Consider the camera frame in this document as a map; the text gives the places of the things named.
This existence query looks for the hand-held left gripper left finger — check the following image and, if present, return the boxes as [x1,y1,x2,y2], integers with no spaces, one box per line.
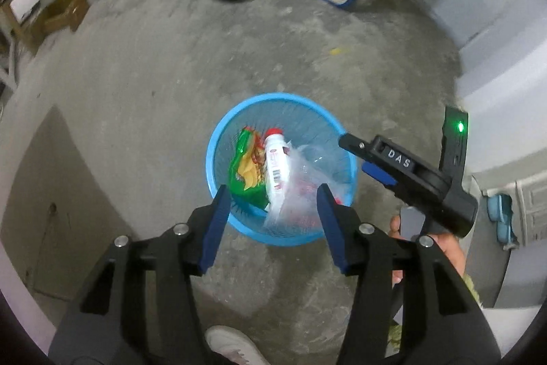
[48,184,232,365]

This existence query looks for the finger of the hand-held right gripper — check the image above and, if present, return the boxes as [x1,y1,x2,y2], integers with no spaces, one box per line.
[339,133,373,159]
[362,161,397,187]

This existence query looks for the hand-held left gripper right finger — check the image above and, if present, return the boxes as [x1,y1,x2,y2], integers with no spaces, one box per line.
[316,183,502,365]

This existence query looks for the clear plastic bag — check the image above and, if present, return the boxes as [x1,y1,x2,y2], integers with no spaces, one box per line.
[263,143,351,233]

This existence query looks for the red plastic wrapper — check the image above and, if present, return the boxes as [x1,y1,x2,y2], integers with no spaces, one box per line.
[291,177,343,222]

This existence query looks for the green chip bag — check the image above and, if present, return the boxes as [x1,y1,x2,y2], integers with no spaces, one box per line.
[228,127,270,212]

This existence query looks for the blue mesh wastebasket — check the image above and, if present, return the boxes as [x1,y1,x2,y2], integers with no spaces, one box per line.
[206,92,359,247]

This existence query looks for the white strawberry drink bottle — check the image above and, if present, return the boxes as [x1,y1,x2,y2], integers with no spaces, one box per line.
[263,128,292,216]

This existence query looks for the person's right hand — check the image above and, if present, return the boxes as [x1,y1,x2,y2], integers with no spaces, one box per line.
[389,215,466,285]

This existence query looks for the blue slippers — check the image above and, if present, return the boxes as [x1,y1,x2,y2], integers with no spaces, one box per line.
[487,194,520,250]

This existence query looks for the person's white shoe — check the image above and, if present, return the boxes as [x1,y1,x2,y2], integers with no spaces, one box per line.
[205,326,270,365]

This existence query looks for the brown cardboard box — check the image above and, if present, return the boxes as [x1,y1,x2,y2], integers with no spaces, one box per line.
[43,0,91,33]

